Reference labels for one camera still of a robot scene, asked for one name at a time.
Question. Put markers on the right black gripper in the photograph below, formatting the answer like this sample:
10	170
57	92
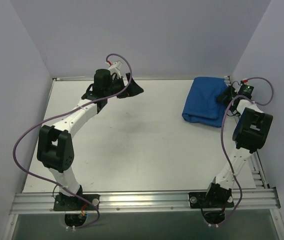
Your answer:
228	93

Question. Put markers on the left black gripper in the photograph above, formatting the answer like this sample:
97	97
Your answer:
127	84

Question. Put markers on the blue surgical cloth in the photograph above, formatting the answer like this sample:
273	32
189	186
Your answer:
201	105

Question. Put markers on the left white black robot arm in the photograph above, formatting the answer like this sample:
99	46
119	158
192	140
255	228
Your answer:
55	148

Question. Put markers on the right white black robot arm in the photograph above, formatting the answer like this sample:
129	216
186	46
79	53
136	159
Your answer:
249	135

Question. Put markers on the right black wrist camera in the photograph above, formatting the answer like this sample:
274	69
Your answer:
246	90

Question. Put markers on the aluminium right side rail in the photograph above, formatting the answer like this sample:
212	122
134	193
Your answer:
257	171

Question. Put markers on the aluminium rail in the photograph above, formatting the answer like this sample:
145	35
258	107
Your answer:
257	171
141	202

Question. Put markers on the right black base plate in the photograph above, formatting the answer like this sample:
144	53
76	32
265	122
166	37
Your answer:
202	199

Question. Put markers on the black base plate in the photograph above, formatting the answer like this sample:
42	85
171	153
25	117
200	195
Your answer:
202	199
64	203

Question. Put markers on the aluminium front rail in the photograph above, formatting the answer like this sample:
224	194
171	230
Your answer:
141	202

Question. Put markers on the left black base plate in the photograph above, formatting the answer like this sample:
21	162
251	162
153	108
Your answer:
64	203

